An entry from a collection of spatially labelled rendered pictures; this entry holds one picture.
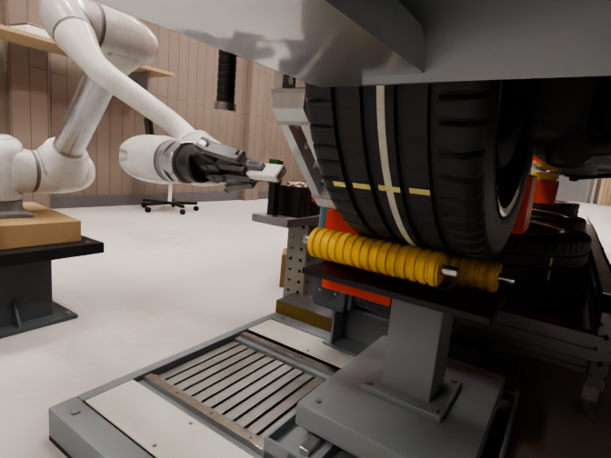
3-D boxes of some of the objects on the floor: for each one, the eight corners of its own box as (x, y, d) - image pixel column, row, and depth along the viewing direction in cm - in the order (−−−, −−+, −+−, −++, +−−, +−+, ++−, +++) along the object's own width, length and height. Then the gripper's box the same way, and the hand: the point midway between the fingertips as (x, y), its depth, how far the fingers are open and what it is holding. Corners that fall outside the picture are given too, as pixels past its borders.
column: (300, 320, 166) (308, 222, 159) (281, 313, 172) (289, 218, 165) (313, 313, 174) (322, 220, 167) (295, 307, 180) (303, 217, 173)
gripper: (195, 197, 84) (285, 214, 71) (159, 151, 75) (254, 160, 62) (215, 174, 87) (304, 184, 74) (184, 125, 78) (277, 129, 65)
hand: (265, 172), depth 70 cm, fingers closed
